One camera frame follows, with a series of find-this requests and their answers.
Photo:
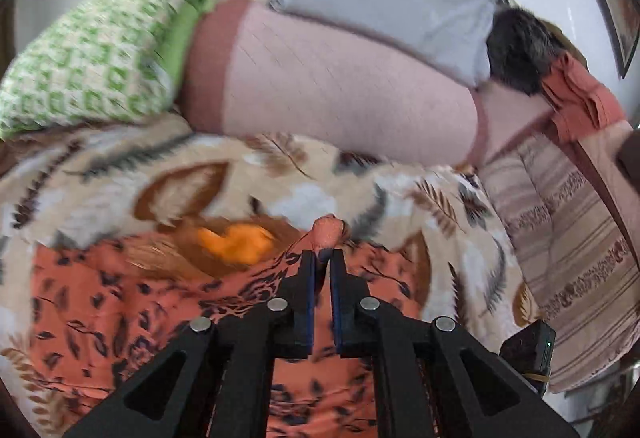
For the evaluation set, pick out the pink quilted bolster pillow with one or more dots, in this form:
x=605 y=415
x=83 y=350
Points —
x=325 y=78

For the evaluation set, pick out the black fuzzy cloth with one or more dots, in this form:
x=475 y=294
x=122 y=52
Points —
x=520 y=48

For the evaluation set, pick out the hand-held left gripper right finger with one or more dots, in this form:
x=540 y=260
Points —
x=336 y=303

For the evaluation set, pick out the beige leaf print blanket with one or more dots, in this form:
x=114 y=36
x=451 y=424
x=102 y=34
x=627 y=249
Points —
x=320 y=188

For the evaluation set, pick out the green patterned pillow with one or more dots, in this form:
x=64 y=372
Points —
x=85 y=68

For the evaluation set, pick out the beige striped bedsheet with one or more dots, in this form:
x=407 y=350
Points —
x=565 y=238

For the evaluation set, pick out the orange floral print garment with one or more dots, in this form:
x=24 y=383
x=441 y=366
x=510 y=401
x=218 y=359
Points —
x=125 y=313

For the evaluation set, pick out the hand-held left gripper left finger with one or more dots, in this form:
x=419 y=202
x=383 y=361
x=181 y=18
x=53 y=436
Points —
x=308 y=298

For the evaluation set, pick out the terracotta cloth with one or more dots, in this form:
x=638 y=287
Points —
x=580 y=98

